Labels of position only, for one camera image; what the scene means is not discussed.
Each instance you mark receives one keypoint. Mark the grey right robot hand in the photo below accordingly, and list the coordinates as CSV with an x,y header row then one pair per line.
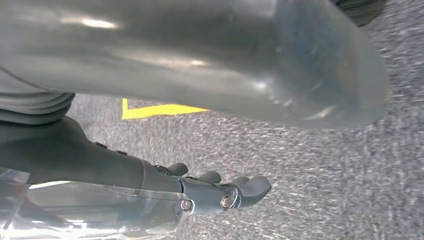
x,y
82,165

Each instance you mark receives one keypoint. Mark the dark robot leg part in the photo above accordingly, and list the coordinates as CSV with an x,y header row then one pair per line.
x,y
361,11

